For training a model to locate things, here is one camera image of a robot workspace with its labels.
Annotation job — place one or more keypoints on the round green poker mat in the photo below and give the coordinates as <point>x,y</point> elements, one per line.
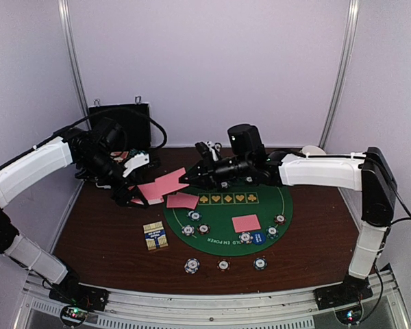
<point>218,208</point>

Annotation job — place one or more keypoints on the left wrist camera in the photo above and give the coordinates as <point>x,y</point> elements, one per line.
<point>108,134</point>

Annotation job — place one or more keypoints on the blue white chip stack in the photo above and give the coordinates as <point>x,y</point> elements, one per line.
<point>192,266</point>

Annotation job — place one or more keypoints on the clear card box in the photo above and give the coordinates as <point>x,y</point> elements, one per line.
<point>155,236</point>

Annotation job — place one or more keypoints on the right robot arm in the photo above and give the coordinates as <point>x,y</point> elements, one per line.
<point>365,173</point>

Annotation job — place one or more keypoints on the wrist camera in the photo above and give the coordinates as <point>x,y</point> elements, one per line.
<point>108,134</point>
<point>245,139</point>

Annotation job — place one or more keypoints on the single dealt pink card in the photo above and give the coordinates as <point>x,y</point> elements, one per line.
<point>175,201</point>

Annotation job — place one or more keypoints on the blue round button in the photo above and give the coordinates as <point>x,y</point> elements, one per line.
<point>258,238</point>

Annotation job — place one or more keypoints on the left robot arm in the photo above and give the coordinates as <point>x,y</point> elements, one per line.
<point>34,187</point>

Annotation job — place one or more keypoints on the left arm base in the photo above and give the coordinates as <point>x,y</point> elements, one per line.
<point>87,298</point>

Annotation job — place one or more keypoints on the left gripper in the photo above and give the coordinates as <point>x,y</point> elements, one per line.
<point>121,197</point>

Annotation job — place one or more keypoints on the brown chip stack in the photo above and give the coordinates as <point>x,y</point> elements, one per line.
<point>223,265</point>

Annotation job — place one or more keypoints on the pink playing card deck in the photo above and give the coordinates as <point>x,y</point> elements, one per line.
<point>151,193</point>

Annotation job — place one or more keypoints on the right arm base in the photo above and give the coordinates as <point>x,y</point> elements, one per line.
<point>340,295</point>

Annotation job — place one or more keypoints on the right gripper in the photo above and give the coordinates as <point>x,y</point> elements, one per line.
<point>208,175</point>

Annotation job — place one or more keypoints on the white bowl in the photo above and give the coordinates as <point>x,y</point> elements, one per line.
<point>312,150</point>

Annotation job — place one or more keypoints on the green blue chip stack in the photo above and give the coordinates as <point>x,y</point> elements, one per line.
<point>260,264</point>

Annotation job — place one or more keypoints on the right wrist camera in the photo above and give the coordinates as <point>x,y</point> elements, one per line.
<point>245,139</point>

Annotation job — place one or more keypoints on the red card deck in case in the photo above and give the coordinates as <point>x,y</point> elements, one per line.
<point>119,156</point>

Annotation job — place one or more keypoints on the black poker case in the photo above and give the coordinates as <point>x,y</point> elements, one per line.
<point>136,131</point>

